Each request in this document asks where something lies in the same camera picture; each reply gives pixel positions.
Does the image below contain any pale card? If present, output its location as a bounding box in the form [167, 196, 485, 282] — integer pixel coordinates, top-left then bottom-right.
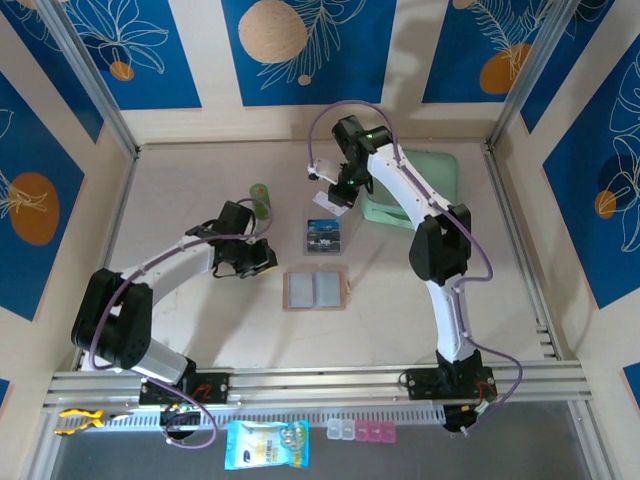
[312, 188, 350, 217]

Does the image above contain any clear plastic box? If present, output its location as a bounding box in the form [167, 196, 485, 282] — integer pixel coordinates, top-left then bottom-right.
[302, 213, 359, 259]

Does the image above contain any black VIP card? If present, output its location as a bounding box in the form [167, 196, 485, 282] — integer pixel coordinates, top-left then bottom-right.
[305, 233, 346, 255]

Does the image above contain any pink leather card holder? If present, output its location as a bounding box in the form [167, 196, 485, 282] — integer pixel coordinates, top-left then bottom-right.
[282, 264, 351, 312]

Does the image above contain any green bottle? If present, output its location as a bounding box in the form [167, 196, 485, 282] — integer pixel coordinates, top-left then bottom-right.
[249, 183, 275, 224]

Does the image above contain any mint green zip pouch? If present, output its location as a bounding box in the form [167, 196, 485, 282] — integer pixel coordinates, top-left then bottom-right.
[359, 148, 460, 230]

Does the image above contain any blue snack packet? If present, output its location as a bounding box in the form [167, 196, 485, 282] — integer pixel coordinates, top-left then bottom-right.
[223, 418, 311, 471]

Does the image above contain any clear pill box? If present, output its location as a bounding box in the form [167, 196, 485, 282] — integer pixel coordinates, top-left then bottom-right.
[326, 421, 357, 441]

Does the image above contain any pink pill box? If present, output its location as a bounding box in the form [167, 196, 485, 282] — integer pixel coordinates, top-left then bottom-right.
[353, 421, 398, 444]

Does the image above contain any yellow fish toy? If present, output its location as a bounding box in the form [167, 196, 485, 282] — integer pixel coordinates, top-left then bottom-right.
[55, 407, 134, 437]

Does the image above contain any grey metal sheet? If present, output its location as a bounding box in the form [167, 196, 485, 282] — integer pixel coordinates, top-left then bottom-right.
[49, 399, 616, 480]

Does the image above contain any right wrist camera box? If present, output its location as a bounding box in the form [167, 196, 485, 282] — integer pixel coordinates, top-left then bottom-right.
[306, 157, 341, 184]

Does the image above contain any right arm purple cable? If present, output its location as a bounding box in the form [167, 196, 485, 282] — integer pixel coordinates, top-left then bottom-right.
[305, 99, 524, 437]

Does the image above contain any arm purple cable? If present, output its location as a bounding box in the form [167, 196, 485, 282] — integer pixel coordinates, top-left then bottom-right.
[89, 197, 275, 449]
[305, 99, 524, 437]

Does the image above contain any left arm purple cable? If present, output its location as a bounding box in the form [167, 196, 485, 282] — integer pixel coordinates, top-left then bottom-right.
[89, 197, 275, 449]

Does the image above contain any aluminium table side rail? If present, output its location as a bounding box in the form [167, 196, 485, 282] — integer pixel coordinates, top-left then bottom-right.
[73, 149, 141, 372]
[483, 144, 571, 361]

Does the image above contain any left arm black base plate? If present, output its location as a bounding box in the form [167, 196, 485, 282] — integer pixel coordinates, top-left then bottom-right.
[138, 372, 230, 405]

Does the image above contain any aluminium mounting rail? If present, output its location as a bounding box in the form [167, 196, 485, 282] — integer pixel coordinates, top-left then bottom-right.
[47, 367, 594, 409]

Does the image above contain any slotted cable duct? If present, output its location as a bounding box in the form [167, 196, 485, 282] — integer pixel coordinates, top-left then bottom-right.
[42, 404, 446, 431]

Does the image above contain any aluminium frame post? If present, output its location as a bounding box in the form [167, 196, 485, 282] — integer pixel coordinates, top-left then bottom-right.
[29, 0, 140, 157]
[487, 0, 584, 151]

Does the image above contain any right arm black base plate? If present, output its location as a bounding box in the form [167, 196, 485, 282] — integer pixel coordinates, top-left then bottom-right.
[405, 367, 499, 401]

